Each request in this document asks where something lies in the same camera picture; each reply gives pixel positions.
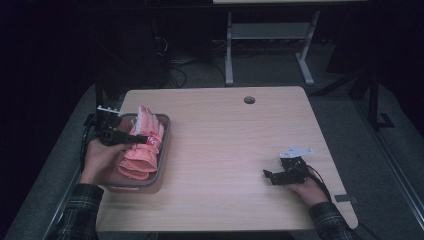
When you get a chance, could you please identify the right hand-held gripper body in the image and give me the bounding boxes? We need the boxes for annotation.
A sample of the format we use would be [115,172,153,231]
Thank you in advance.
[274,145,315,186]

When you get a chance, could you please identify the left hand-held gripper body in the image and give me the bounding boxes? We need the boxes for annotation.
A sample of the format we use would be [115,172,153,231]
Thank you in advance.
[94,105,128,148]

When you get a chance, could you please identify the pink blue-cuffed glove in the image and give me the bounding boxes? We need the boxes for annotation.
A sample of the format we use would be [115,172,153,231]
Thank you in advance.
[117,105,167,182]

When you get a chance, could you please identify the pink plastic tray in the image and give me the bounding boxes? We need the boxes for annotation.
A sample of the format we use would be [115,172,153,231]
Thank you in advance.
[96,111,172,195]

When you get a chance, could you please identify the person's right hand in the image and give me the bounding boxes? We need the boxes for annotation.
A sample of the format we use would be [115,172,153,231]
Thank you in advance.
[287,178,330,208]

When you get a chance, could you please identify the person's left hand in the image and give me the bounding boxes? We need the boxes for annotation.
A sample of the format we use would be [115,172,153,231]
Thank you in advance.
[79,137,118,186]

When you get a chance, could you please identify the grey tape strip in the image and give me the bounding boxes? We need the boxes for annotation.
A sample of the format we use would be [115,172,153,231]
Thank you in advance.
[333,194,359,204]

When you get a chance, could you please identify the right hand-held gripper black cable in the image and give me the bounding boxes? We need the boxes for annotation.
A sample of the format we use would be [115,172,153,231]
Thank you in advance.
[304,163,333,203]

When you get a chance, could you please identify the black floor cables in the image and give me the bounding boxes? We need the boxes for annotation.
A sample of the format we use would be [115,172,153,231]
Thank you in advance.
[151,33,228,90]

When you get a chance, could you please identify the desk with grey metal frame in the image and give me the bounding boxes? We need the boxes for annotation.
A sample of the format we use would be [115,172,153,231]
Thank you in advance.
[212,0,368,87]

